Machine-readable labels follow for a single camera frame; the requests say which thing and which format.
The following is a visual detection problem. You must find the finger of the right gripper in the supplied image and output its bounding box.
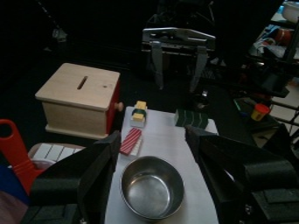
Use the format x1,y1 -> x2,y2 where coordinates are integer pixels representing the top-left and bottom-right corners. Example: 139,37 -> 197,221
149,40 -> 165,91
189,45 -> 209,94

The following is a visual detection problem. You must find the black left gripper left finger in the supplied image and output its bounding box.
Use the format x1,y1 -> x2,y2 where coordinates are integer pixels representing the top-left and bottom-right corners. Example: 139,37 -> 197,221
21,130 -> 123,224

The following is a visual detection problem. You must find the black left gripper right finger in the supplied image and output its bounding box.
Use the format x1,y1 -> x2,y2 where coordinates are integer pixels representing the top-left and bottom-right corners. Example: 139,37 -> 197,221
184,124 -> 299,224

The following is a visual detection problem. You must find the yellow egg sushi toy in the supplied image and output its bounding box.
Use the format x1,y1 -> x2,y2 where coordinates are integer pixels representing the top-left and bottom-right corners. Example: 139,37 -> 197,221
128,100 -> 149,129

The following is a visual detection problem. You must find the red striped sushi toy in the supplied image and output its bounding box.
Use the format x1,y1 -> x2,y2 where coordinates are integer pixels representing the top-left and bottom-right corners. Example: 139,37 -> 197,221
117,127 -> 144,157

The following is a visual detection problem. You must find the white bowl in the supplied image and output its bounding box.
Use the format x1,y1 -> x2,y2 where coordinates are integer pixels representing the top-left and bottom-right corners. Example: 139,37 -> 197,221
280,1 -> 299,23

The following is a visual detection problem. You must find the small black round object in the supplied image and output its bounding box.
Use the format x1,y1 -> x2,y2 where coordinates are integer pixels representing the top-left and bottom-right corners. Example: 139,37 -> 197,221
191,90 -> 211,110

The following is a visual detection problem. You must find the red plastic utensil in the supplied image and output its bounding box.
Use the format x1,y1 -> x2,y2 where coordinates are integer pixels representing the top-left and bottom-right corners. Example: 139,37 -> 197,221
0,118 -> 44,195

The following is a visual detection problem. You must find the blue plastic utensil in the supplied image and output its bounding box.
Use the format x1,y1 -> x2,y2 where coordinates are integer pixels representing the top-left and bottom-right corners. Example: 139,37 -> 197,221
0,164 -> 32,205

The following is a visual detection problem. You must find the black metal rack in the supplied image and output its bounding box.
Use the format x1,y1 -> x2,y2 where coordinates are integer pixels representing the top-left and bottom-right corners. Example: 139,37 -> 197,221
240,17 -> 299,99

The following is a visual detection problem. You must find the pink cup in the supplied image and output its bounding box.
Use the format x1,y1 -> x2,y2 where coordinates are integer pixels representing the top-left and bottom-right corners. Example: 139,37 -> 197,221
0,189 -> 29,224

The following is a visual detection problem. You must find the yellow can red lid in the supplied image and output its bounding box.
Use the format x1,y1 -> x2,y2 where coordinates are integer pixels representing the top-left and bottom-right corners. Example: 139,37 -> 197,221
250,103 -> 272,122

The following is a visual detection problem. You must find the white mat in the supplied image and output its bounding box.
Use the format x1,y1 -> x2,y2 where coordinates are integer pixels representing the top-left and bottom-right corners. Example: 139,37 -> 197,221
104,106 -> 220,224

